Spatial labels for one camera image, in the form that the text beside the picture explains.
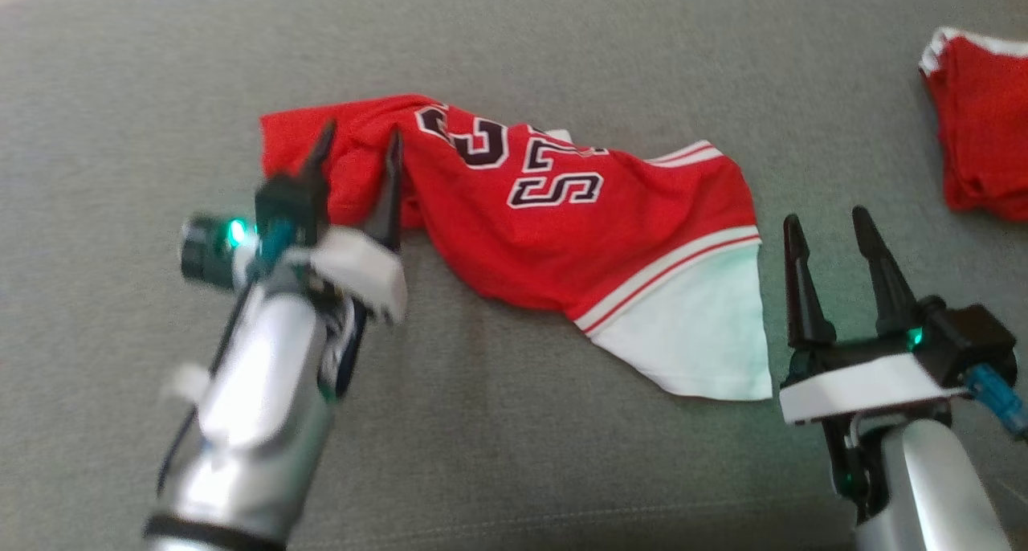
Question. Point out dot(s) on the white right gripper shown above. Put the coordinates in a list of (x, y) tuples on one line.
[(859, 386)]

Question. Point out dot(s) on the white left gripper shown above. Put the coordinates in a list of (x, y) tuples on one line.
[(369, 274)]

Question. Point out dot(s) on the red basketball jersey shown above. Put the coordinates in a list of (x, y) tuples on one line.
[(562, 246)]

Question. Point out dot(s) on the red shorts with white stripe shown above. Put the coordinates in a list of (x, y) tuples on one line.
[(988, 125)]

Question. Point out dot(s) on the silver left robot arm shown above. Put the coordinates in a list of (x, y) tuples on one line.
[(257, 390)]

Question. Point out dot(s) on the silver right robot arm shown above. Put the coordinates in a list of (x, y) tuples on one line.
[(932, 487)]

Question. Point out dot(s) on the grey sofa seat cushion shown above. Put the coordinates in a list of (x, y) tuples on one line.
[(514, 471)]

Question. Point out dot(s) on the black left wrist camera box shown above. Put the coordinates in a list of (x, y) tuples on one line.
[(289, 202)]

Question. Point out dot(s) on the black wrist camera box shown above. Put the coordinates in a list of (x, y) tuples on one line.
[(972, 334), (289, 202)]

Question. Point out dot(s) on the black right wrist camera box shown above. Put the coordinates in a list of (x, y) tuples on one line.
[(972, 334)]

